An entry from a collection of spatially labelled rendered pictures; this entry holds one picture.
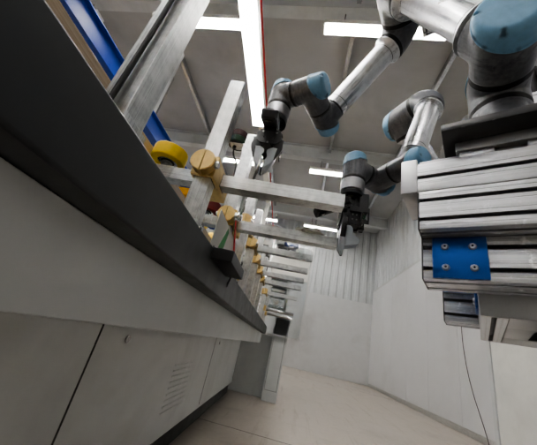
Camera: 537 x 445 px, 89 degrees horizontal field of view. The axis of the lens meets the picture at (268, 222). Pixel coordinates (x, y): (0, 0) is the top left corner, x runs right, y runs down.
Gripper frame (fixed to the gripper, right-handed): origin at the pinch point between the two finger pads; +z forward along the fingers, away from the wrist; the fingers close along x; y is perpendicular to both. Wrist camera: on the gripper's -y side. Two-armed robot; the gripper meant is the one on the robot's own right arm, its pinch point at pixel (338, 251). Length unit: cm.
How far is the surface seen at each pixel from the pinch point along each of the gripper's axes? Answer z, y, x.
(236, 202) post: -7.1, -32.1, -5.8
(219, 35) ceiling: -418, -202, 209
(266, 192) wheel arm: -0.5, -20.6, -26.6
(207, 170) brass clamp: 0.4, -31.9, -32.6
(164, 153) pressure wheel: -5, -45, -29
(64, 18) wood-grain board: -7, -50, -55
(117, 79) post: 6, -35, -57
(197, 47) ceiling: -418, -248, 233
